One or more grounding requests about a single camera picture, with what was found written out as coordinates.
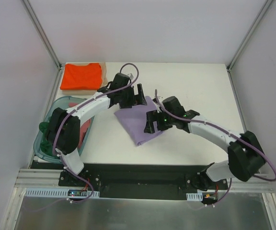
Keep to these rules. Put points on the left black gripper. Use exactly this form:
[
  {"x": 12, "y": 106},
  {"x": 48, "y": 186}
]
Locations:
[{"x": 133, "y": 97}]

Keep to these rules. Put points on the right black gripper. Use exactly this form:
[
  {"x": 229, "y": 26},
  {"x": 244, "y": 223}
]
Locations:
[{"x": 155, "y": 121}]

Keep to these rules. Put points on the lilac purple t shirt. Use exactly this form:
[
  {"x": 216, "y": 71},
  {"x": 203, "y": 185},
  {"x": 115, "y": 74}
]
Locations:
[{"x": 133, "y": 120}]

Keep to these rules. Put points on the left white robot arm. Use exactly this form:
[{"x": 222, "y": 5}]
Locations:
[{"x": 63, "y": 130}]

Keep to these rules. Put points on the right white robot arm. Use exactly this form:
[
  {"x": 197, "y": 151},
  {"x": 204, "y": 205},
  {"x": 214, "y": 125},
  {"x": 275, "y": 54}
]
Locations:
[{"x": 243, "y": 149}]

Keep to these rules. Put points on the folded beige t shirt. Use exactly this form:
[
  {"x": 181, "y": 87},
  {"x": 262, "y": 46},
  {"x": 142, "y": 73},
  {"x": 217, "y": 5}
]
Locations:
[{"x": 88, "y": 92}]

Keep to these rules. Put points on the pink red t shirt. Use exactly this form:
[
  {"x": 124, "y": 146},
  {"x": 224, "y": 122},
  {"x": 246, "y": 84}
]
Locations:
[{"x": 83, "y": 131}]

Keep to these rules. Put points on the folded orange t shirt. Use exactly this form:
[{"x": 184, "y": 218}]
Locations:
[{"x": 86, "y": 77}]

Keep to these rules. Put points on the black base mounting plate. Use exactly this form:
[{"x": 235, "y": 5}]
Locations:
[{"x": 128, "y": 181}]

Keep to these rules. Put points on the dark green t shirt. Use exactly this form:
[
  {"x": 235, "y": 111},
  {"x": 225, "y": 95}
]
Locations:
[{"x": 45, "y": 146}]

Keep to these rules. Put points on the right white cable duct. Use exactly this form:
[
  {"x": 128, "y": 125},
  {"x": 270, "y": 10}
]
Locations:
[{"x": 194, "y": 197}]

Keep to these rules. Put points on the white cable duct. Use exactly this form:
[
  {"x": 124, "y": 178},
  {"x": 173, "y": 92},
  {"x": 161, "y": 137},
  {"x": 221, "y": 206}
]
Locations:
[
  {"x": 194, "y": 197},
  {"x": 61, "y": 193}
]

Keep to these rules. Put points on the left white cable duct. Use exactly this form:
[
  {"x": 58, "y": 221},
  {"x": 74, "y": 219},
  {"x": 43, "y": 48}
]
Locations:
[{"x": 61, "y": 193}]

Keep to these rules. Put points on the left aluminium corner post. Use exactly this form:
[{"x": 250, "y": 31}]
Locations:
[{"x": 37, "y": 24}]

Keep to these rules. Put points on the aluminium corner post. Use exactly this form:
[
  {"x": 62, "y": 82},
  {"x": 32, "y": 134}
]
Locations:
[
  {"x": 37, "y": 24},
  {"x": 252, "y": 29}
]

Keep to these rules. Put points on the right aluminium corner post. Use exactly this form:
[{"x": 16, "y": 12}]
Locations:
[{"x": 252, "y": 29}]

